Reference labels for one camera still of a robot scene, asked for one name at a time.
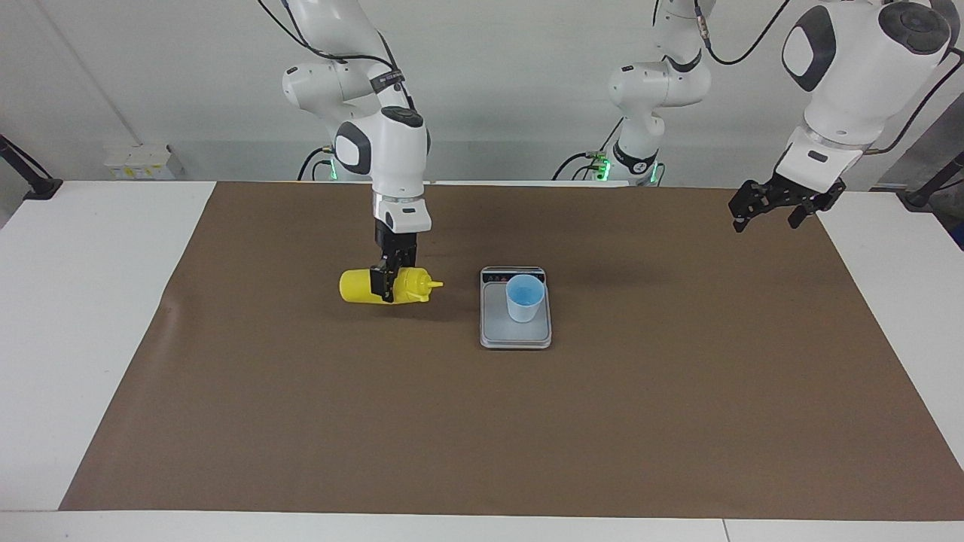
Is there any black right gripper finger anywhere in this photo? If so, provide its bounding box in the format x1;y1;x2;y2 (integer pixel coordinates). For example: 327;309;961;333
368;259;399;305

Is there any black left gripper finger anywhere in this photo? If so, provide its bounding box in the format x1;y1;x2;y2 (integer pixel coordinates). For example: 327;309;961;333
728;180;774;233
786;190;847;230

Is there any yellow squeeze bottle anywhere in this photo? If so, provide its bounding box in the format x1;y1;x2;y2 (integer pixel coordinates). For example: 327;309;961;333
339;266;445;306

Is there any light blue plastic cup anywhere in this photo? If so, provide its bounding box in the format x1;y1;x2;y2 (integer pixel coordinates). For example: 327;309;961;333
505;274;546;324

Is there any silver digital kitchen scale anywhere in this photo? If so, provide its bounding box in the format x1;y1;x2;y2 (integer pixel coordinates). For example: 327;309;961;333
480;266;552;350

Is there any black clamp stand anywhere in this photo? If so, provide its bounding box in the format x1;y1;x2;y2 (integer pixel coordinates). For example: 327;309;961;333
0;134;64;201
896;151;964;210

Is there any brown paper table mat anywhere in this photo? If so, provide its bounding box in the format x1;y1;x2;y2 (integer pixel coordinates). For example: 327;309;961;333
59;181;964;522

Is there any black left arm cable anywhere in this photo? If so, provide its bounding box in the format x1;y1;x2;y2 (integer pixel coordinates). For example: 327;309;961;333
689;0;963;156

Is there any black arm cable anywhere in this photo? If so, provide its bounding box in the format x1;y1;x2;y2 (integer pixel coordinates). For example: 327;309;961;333
689;0;963;156
256;0;416;111

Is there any black base cable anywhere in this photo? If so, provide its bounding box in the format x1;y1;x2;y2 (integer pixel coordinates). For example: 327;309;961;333
297;145;336;182
551;120;626;182

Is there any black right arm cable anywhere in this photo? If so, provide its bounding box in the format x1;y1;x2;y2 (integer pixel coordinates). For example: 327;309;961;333
256;0;416;111

